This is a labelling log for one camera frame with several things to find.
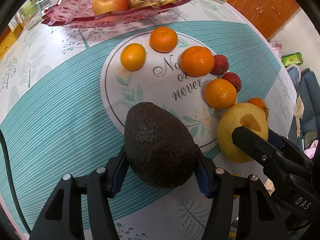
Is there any yellow pear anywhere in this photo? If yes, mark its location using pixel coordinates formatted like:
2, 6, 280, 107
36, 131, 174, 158
217, 103, 268, 163

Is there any large orange mandarin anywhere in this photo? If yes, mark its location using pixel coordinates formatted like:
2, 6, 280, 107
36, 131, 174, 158
247, 98, 269, 119

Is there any dark avocado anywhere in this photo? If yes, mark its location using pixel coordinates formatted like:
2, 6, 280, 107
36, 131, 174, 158
124, 102, 196, 189

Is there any small mandarin plate top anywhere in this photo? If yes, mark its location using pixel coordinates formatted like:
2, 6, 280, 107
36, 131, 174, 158
149, 27, 178, 53

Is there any small yellow-orange mandarin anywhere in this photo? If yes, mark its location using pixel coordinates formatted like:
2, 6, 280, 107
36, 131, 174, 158
120, 43, 146, 71

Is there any red apple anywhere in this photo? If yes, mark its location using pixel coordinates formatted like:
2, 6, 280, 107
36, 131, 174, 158
92, 0, 131, 16

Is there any small orange kumquat front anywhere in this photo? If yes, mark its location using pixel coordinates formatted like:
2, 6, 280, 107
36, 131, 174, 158
232, 174, 241, 200

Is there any teal patterned tablecloth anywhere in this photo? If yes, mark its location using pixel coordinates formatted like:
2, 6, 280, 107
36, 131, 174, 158
1, 0, 296, 239

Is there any white printed round plate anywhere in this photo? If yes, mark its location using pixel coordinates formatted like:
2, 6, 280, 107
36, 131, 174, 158
100, 31, 223, 152

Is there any wooden cabinet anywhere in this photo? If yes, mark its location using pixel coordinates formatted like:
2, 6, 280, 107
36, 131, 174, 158
227, 0, 300, 40

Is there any yellow cardboard box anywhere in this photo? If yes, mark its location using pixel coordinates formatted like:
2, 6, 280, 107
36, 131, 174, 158
0, 24, 22, 59

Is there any clear drinking glass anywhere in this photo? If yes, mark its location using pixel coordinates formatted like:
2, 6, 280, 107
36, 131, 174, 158
19, 0, 42, 30

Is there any pink glass fruit bowl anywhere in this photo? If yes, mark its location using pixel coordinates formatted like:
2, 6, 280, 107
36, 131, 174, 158
42, 0, 190, 29

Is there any black cable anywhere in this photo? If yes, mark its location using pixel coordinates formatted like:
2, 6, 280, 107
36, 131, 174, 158
0, 128, 32, 229

